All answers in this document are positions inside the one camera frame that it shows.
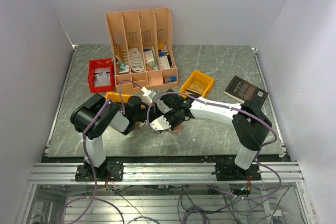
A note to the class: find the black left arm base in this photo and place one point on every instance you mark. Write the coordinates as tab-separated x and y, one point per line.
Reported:
110	170

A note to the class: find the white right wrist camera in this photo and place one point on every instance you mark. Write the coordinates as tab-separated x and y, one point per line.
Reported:
160	124

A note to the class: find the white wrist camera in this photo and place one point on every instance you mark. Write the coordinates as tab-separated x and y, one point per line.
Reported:
160	124
148	95

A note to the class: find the white oval perforated board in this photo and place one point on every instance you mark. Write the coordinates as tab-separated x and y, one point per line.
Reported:
136	62

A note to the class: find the white box in organizer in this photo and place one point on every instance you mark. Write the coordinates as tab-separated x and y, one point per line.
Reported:
149	58

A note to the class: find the black book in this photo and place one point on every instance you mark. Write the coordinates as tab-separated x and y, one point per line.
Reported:
242	90

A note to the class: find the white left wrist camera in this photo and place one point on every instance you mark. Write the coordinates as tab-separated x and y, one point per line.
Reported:
148	95

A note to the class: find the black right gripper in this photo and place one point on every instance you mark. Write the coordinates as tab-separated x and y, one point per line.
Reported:
173	126

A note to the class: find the pink leather card holder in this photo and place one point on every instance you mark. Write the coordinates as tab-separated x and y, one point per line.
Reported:
176	129

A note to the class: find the peach plastic desk organizer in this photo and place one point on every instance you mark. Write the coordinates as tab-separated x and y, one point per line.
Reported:
142	29

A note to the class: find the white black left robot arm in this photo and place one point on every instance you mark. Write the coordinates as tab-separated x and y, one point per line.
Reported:
92	118

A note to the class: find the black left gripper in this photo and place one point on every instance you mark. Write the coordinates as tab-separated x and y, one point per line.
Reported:
147	105

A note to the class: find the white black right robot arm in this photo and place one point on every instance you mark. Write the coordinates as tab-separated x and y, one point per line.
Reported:
249	122

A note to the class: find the cards in red bin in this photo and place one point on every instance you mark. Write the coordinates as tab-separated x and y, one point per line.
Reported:
102	77

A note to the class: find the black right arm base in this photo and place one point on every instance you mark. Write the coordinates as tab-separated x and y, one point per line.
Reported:
231	172

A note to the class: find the red plastic bin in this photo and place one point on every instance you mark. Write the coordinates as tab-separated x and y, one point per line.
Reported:
100	63

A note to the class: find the blue grey cylinder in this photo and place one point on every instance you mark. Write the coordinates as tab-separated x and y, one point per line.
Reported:
169	79

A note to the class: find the yellow bin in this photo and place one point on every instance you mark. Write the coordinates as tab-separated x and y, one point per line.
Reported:
196	74
116	97

